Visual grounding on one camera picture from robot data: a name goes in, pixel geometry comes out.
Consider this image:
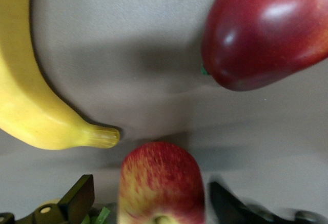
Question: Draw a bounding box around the red yellow mango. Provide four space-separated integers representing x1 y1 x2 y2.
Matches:
200 0 328 92

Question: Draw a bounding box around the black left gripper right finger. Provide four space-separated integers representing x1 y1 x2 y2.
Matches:
209 181 259 224

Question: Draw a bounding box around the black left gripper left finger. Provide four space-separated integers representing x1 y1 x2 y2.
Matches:
58 174 95 224

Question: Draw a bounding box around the yellow banana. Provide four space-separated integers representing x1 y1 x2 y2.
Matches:
0 0 121 151

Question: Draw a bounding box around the small red yellow apple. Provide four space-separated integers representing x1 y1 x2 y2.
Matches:
116 141 207 224

